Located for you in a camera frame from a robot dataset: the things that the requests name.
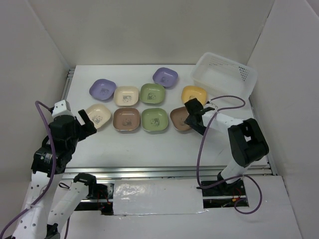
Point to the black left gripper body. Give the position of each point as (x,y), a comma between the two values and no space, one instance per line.
(79,136)

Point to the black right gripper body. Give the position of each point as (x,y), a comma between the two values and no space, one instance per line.
(191,116)

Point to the yellow panda plate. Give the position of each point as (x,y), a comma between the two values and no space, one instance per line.
(194,92)

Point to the brown panda plate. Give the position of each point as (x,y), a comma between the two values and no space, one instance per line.
(126,119)
(178,116)

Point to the green panda plate front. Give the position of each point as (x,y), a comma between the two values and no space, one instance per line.
(154,119)

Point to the green panda plate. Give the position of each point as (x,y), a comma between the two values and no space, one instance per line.
(152,93)
(154,119)

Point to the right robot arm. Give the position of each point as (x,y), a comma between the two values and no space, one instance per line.
(247,142)

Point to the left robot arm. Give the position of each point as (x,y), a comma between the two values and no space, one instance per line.
(40,219)

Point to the white plastic bin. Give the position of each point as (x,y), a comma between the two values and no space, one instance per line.
(221,76)

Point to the cream panda plate front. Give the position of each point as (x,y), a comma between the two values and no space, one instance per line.
(98,114)

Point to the cream panda plate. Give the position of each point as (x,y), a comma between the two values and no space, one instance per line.
(98,114)
(125,96)

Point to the purple panda plate left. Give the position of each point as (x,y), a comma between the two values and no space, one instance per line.
(102,89)

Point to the purple panda plate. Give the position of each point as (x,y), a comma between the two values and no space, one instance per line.
(165,77)
(102,89)

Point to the purple panda plate right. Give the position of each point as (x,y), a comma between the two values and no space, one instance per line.
(165,77)

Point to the green panda plate rear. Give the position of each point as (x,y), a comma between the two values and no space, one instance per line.
(152,93)

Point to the cream panda plate rear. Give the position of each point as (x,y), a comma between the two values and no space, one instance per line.
(125,96)

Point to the white foil cover sheet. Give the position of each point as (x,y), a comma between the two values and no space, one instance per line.
(157,197)

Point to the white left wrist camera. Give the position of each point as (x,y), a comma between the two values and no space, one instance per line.
(61,108)

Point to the aluminium table edge rail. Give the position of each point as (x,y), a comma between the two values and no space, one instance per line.
(156,172)

